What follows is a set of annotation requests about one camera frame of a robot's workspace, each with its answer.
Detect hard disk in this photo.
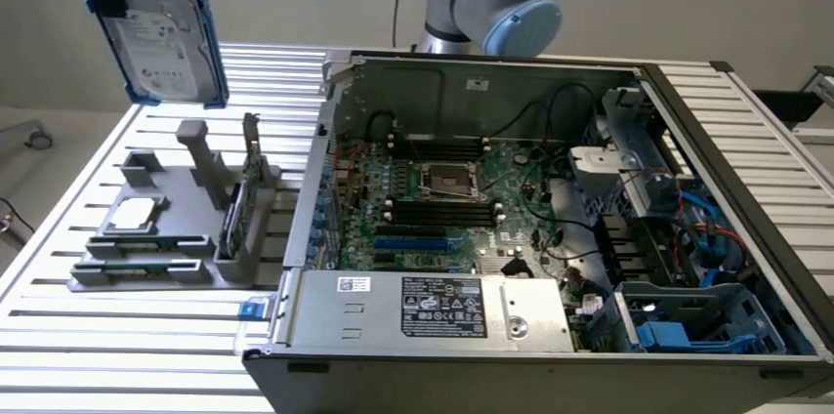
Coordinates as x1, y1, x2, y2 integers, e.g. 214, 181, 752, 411
80, 0, 231, 110

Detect blue plastic disk bay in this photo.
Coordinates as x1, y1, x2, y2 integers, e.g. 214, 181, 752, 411
611, 279, 804, 355

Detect silver CPU chip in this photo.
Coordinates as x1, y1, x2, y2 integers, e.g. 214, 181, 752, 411
107, 197, 172, 231

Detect green graphics card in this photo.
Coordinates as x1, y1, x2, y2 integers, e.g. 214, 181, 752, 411
218, 112, 270, 259

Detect grey parts rack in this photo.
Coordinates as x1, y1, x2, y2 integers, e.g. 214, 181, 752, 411
68, 119, 283, 292

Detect green RAM stick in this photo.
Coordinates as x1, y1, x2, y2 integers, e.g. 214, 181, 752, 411
90, 234, 214, 250
75, 260, 202, 278

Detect black RAM slot bank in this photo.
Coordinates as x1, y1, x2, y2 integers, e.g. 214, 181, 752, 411
383, 196, 507, 228
385, 134, 491, 161

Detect CPU socket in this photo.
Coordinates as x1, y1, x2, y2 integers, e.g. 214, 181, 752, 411
417, 159, 482, 202

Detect blue case latch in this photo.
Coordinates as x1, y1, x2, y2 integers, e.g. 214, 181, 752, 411
237, 297, 271, 321

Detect green motherboard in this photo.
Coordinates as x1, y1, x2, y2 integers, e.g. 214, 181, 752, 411
325, 133, 587, 278

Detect blue expansion slot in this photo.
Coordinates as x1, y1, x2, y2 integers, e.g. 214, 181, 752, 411
373, 236, 451, 250

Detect open black PC case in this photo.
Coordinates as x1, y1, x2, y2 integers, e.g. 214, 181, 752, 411
242, 49, 834, 414

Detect silver power supply unit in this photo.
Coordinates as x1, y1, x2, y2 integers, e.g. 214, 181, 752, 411
271, 269, 577, 354

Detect silver metal drive cage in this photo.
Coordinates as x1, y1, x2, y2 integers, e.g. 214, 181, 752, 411
567, 86, 702, 220

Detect black power wire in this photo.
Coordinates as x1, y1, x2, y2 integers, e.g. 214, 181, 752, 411
486, 82, 598, 142

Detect blue data wire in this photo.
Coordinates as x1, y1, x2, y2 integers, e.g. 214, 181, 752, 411
674, 178, 757, 288

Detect red data wire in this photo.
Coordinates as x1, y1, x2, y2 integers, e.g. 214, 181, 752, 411
670, 218, 752, 283

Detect black bracket with rail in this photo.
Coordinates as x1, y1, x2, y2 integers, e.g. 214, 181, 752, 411
752, 64, 834, 131

